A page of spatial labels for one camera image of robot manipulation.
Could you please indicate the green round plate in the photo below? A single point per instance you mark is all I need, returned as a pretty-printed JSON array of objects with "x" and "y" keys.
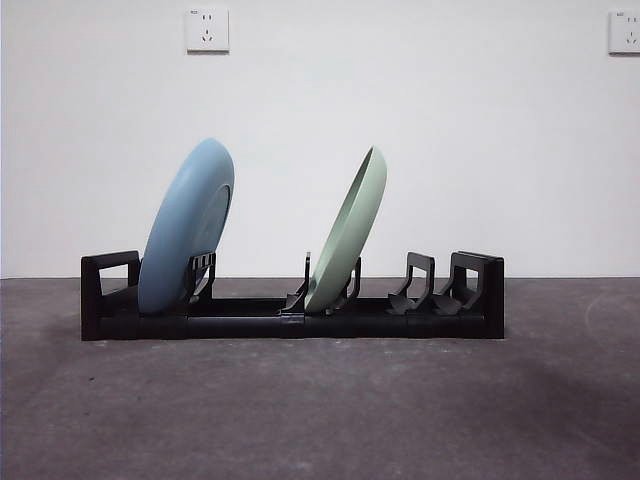
[{"x": 350, "y": 230}]

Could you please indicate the blue round plate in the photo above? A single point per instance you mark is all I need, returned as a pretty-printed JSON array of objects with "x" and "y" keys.
[{"x": 180, "y": 235}]

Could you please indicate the black plastic plate rack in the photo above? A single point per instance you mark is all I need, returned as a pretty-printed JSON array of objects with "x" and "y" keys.
[{"x": 400, "y": 327}]

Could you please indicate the white wall socket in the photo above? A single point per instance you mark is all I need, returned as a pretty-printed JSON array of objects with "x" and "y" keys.
[
  {"x": 626, "y": 32},
  {"x": 207, "y": 30}
]

